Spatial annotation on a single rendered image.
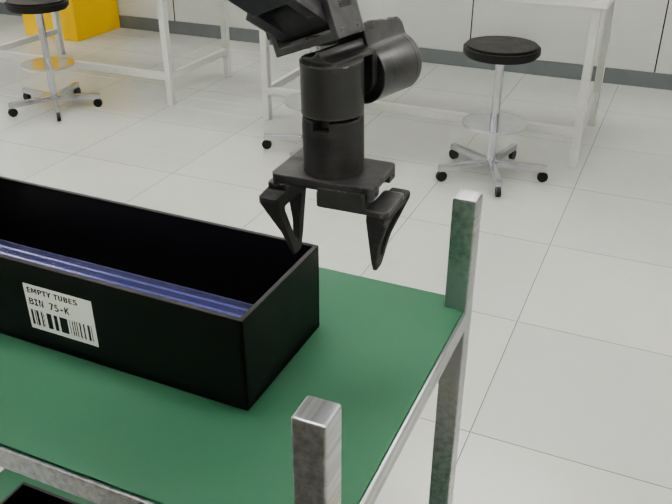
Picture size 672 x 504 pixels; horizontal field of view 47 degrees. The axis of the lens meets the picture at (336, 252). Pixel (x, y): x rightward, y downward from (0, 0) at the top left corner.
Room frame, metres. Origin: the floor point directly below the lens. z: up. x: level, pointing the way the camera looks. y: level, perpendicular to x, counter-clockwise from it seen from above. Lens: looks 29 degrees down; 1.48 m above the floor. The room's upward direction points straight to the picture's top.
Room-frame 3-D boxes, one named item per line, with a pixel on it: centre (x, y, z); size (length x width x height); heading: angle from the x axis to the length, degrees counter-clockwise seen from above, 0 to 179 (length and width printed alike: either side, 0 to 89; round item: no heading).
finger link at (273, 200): (0.70, 0.03, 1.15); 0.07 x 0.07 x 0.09; 66
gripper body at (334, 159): (0.68, 0.00, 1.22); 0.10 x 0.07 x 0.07; 66
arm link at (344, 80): (0.69, 0.00, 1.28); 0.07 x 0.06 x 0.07; 139
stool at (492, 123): (3.45, -0.73, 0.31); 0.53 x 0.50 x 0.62; 89
